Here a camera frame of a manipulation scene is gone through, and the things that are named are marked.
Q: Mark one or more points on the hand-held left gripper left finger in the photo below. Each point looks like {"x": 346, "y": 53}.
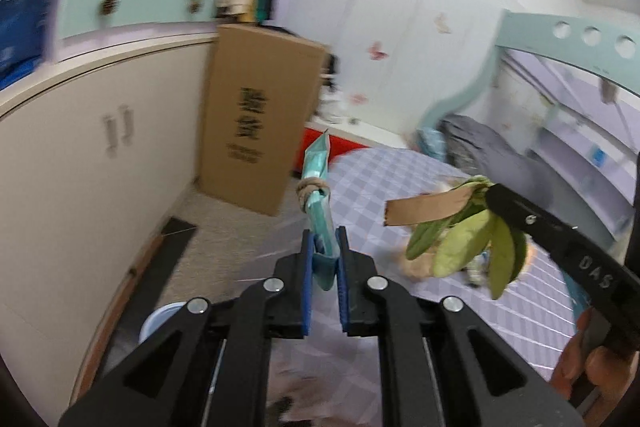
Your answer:
{"x": 307, "y": 287}

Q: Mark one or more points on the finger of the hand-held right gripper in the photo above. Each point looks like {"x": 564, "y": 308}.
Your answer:
{"x": 520, "y": 209}

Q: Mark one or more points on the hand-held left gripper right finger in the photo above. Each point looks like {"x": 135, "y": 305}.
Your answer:
{"x": 343, "y": 292}

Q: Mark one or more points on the bunch of green leaves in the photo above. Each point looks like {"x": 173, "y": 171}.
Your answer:
{"x": 460, "y": 242}

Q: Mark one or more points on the brown paper strip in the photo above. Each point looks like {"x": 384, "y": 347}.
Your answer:
{"x": 425, "y": 207}

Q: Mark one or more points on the tan rubber band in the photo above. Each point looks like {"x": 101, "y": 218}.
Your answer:
{"x": 306, "y": 187}

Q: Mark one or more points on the teal plastic packet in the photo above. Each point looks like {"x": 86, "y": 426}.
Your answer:
{"x": 317, "y": 164}

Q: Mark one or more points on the white plastic bin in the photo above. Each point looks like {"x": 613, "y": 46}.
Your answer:
{"x": 157, "y": 319}

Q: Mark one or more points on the person's right hand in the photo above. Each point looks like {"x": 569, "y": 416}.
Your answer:
{"x": 600, "y": 372}

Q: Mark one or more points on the grey duvet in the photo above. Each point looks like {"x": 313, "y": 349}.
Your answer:
{"x": 495, "y": 157}

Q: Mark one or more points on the white bedside shelf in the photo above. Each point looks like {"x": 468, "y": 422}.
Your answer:
{"x": 580, "y": 147}

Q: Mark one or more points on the grey checked tablecloth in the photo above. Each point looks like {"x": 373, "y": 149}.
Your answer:
{"x": 370, "y": 187}

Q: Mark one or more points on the red storage box white lid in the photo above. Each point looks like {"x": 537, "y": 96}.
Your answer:
{"x": 312, "y": 142}

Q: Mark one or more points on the large cardboard box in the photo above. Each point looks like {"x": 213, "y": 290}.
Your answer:
{"x": 255, "y": 107}

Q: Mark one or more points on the black cloth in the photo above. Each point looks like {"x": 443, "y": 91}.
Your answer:
{"x": 329, "y": 69}

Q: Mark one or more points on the cream floor cabinet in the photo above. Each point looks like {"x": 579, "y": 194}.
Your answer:
{"x": 65, "y": 187}

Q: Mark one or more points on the blue bag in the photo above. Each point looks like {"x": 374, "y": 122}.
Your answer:
{"x": 20, "y": 32}

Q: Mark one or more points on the teal bed frame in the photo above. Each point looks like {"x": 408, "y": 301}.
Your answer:
{"x": 530, "y": 34}

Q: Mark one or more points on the faded pink wall sticker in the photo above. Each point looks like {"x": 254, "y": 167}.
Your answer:
{"x": 357, "y": 98}

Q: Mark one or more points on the tan butterfly wall sticker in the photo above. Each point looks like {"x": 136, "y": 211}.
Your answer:
{"x": 443, "y": 23}

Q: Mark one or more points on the pink butterfly wall sticker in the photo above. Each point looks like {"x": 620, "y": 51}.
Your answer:
{"x": 377, "y": 51}

